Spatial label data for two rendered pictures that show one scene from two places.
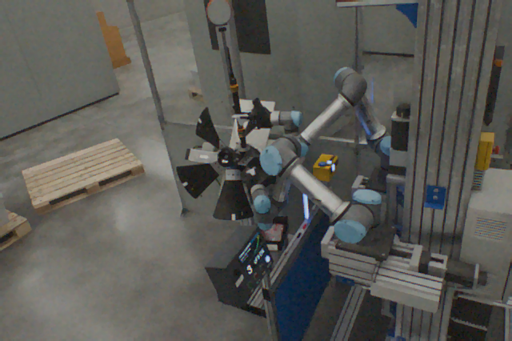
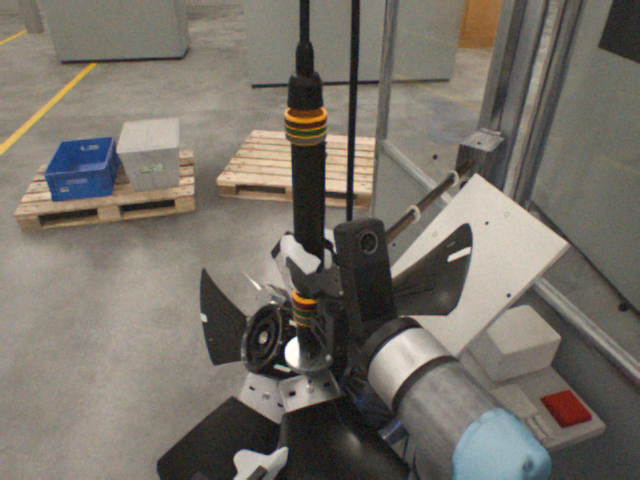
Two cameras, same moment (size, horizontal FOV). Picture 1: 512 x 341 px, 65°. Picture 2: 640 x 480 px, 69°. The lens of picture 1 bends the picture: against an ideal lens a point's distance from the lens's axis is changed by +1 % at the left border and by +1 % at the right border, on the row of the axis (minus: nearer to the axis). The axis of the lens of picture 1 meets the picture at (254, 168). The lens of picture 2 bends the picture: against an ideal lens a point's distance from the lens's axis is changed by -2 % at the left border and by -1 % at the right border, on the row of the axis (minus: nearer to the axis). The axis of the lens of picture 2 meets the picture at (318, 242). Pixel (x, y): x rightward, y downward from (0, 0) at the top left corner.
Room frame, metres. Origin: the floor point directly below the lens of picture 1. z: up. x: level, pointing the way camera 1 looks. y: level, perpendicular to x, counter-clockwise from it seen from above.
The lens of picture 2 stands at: (1.63, -0.26, 1.79)
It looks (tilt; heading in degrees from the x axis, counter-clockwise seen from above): 35 degrees down; 39
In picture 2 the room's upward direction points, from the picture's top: straight up
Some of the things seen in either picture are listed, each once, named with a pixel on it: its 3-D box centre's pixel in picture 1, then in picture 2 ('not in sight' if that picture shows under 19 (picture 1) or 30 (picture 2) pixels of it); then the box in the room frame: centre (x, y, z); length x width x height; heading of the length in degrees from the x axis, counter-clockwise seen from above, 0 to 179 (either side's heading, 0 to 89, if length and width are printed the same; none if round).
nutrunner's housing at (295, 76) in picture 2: (238, 114); (307, 242); (1.99, 0.04, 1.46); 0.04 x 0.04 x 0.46
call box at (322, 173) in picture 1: (326, 168); not in sight; (2.05, -0.42, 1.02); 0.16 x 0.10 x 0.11; 148
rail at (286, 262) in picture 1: (302, 234); not in sight; (1.71, -0.21, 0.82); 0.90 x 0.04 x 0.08; 148
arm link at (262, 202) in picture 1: (261, 201); not in sight; (1.58, -0.01, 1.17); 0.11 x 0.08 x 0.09; 4
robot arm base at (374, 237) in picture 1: (366, 226); not in sight; (1.39, -0.45, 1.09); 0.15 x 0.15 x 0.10
